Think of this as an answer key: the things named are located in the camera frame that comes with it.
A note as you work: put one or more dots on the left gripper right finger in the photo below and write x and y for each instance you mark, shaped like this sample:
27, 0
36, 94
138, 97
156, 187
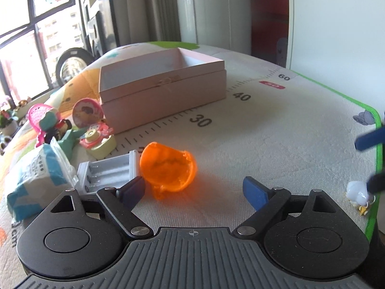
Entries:
269, 206

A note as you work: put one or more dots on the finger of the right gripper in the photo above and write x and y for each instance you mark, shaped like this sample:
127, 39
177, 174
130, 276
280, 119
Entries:
371, 139
376, 183

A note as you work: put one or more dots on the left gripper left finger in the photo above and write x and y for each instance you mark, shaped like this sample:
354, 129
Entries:
118, 205

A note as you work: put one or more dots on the orange plastic capsule shell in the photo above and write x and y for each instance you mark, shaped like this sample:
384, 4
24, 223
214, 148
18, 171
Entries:
167, 170

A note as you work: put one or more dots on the blue white tissue pack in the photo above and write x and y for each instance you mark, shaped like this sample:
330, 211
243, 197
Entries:
37, 179

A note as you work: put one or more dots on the pink plastic toy basket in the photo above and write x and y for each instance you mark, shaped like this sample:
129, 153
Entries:
34, 115

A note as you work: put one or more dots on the small doll figure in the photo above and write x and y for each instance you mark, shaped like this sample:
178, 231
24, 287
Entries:
53, 126

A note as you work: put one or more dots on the white duck toy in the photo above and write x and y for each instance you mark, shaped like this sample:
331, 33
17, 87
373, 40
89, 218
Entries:
359, 196

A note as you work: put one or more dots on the white battery holder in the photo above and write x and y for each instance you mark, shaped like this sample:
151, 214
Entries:
109, 172

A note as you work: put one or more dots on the cartoon giraffe play mat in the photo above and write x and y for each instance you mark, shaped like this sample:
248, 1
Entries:
280, 128

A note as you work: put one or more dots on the teal plastic toy figure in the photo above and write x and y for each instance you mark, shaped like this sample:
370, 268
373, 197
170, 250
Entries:
69, 140

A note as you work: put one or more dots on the pink round toy disc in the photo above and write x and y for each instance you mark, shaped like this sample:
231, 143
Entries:
87, 112

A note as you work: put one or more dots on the pink cardboard box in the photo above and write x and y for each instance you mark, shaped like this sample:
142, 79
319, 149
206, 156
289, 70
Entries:
139, 90

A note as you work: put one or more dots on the washing machine door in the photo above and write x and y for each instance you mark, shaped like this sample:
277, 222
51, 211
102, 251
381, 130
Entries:
71, 63

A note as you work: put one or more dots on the grey curtain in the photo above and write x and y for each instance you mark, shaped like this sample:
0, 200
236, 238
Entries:
145, 21

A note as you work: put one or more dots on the yellow pink toy camera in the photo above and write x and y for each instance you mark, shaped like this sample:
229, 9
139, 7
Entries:
99, 140

